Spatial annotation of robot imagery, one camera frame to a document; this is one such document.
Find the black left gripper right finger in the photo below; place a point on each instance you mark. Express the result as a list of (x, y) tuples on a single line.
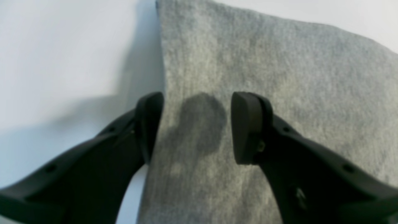
[(311, 183)]

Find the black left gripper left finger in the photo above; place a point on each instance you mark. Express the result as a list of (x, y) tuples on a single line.
[(87, 183)]

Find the grey T-shirt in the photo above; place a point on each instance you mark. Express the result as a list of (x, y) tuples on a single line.
[(333, 87)]

